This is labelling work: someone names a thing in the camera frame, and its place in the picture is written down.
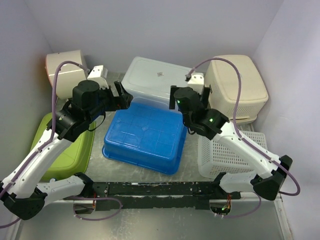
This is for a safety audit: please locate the large cream perforated basket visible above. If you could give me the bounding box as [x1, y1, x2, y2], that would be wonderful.
[204, 54, 269, 124]

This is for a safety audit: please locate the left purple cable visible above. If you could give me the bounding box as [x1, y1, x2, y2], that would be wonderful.
[0, 60, 124, 228]

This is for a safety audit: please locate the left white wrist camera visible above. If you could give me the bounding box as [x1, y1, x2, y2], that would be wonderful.
[87, 65, 109, 89]

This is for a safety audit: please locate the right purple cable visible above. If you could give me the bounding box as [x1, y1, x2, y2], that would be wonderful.
[184, 57, 301, 219]

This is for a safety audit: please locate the green plastic tub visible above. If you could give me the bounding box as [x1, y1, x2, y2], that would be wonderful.
[41, 122, 96, 182]

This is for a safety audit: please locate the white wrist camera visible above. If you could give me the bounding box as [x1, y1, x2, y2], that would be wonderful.
[185, 72, 205, 94]
[87, 65, 109, 89]

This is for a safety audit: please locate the white perforated basket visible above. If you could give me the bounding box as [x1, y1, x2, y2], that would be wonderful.
[197, 136, 253, 179]

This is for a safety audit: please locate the white plastic tub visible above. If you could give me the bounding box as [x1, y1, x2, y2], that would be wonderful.
[121, 56, 191, 111]

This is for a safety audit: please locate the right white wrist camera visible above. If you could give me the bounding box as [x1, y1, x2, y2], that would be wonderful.
[185, 72, 205, 94]

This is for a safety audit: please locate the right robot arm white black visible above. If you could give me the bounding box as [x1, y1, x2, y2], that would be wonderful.
[169, 85, 293, 201]

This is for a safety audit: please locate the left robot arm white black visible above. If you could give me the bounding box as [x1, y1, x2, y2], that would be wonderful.
[0, 80, 133, 220]

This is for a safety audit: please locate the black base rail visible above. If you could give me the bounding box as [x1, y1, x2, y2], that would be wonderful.
[86, 181, 241, 211]

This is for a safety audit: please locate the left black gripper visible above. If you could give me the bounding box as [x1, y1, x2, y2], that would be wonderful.
[86, 80, 134, 124]

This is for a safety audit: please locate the blue plastic tub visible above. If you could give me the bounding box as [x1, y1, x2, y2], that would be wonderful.
[102, 102, 187, 175]

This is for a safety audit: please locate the purple cable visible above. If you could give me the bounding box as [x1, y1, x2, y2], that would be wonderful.
[0, 60, 124, 228]
[184, 57, 301, 219]

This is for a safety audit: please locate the cream cylindrical appliance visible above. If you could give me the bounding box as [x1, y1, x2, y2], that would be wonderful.
[45, 50, 88, 100]

